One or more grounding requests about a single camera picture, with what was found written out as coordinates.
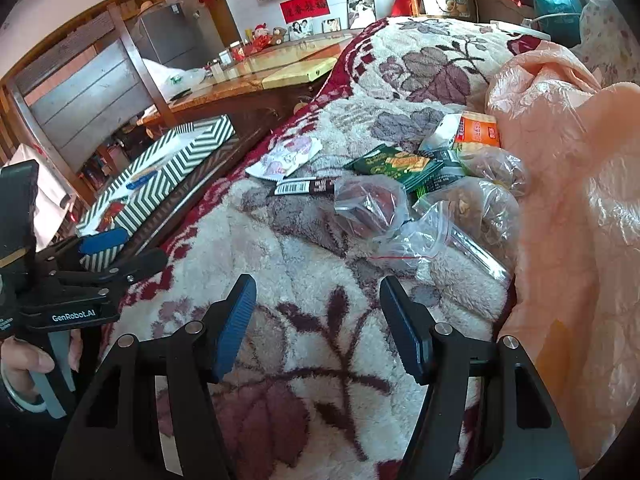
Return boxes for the dark green snack packet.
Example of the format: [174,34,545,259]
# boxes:
[410,147,471,201]

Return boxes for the wooden glass-top cabinet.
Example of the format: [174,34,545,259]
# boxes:
[140,30,368,171]

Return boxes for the orange snack packet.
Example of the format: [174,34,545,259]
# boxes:
[454,112,502,150]

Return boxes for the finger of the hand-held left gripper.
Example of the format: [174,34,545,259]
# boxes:
[55,249,168,295]
[37,228,128,271]

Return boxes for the wooden chair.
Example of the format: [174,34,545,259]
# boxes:
[0,2,258,261]

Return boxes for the dark brown snack bar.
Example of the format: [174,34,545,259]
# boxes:
[274,176,337,197]

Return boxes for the couple photo frame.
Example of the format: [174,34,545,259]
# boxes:
[287,19,315,41]

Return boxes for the green white striped box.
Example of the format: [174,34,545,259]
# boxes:
[75,114,237,272]

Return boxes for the white plastic bag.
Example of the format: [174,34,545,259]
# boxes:
[142,57,206,98]

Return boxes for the peach quilted blanket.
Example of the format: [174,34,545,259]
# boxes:
[485,40,640,471]

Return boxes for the pink white snack packet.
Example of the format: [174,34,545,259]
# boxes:
[245,135,323,180]

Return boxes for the large wedding photo frame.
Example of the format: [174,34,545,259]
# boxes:
[346,0,377,30]

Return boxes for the pale bangle bracelet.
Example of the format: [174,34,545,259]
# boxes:
[0,375,47,413]

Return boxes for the clear bag of walnuts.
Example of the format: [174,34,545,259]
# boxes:
[415,180,521,281]
[457,147,531,198]

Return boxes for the pink floral bedsheet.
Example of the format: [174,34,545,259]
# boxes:
[570,0,640,86]

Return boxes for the clear bag of red dates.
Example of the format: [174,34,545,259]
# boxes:
[332,176,451,273]

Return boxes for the floral fleece blanket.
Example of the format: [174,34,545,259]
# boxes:
[97,17,551,480]

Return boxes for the person's left hand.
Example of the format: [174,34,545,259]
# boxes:
[0,334,85,402]

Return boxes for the green cracker packet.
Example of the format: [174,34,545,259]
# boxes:
[344,144,445,191]

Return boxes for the red wall banner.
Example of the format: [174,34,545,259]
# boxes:
[279,0,328,25]

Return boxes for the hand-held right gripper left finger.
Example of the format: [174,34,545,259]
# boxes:
[52,274,258,480]

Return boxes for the printed white box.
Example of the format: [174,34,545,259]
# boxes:
[420,0,471,18]

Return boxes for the grey refrigerator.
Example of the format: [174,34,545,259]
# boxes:
[127,2,211,71]

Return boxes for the white power strip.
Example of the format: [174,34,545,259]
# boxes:
[490,19,551,41]

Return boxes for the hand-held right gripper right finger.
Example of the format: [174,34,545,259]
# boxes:
[379,275,581,480]

